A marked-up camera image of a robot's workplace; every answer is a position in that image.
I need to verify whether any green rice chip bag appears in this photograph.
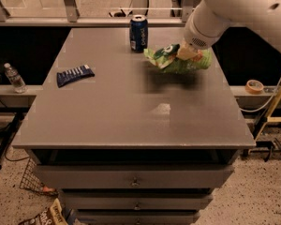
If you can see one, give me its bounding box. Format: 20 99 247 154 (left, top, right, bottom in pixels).
143 44 212 75

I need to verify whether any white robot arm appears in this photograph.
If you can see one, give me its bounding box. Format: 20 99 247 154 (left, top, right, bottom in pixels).
184 0 281 53

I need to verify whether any blue pepsi can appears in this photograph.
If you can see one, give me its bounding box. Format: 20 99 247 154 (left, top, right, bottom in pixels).
129 15 148 53

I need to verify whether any brown snack bag on floor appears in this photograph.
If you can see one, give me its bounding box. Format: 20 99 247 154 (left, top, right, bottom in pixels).
18 199 68 225

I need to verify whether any roll of masking tape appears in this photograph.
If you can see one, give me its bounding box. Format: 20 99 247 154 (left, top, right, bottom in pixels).
245 80 264 95

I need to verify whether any yellow metal stand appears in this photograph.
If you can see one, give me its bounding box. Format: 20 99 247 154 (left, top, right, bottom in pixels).
253 86 281 141

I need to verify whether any grey drawer cabinet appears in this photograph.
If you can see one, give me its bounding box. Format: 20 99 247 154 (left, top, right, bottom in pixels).
13 28 254 225

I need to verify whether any dark blue snack wrapper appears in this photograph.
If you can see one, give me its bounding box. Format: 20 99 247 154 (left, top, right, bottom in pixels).
56 65 95 87

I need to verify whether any top drawer knob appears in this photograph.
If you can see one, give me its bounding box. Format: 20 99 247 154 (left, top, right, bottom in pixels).
131 179 140 188

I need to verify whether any drawer knob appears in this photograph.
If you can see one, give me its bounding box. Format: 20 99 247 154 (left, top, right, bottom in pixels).
134 204 141 211
131 179 140 188

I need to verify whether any middle drawer knob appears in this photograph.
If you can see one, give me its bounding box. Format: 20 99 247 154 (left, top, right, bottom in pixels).
134 204 141 211

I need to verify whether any clear plastic water bottle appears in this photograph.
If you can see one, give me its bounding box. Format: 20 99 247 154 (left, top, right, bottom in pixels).
4 63 26 94

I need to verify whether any black metal floor stand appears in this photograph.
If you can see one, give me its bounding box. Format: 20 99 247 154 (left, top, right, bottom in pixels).
0 112 23 170

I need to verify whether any white cable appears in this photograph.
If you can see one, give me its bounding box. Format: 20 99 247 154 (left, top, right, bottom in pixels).
239 59 281 113

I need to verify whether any wire mesh basket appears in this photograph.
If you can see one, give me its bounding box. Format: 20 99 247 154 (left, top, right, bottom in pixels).
20 159 58 196

